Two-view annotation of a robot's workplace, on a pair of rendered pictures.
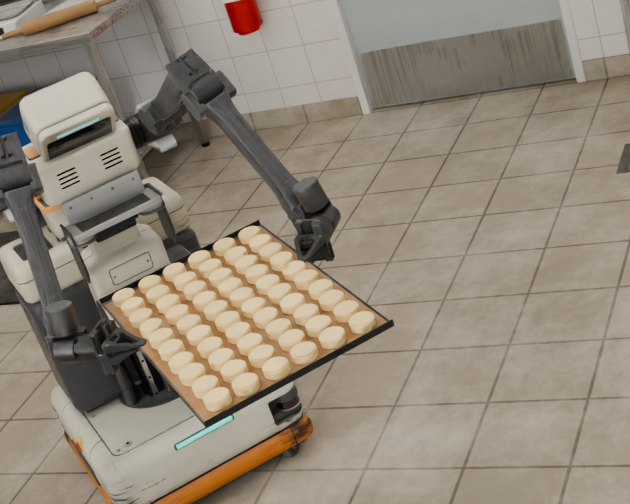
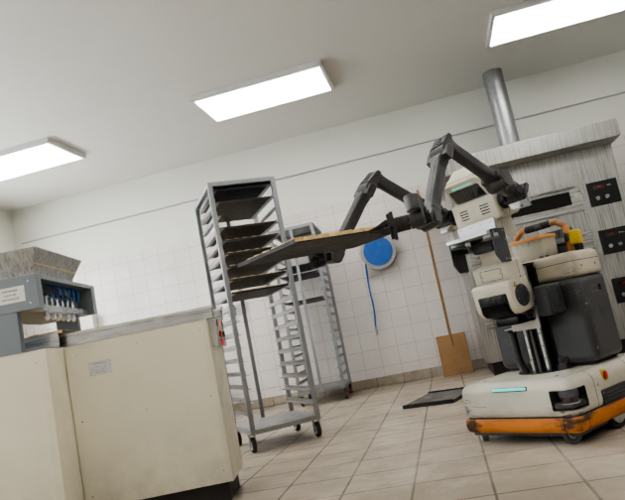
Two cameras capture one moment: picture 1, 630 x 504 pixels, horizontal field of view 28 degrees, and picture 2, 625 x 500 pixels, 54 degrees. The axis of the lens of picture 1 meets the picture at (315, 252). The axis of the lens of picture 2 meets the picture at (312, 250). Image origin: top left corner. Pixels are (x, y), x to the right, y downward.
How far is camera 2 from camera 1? 2.92 m
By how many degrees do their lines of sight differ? 77
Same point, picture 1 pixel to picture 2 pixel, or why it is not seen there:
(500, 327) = not seen: outside the picture
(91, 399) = (508, 361)
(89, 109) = (466, 178)
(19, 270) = not seen: hidden behind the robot
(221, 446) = (517, 405)
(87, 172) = (473, 214)
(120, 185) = (484, 224)
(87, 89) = not seen: hidden behind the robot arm
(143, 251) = (496, 267)
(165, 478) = (485, 407)
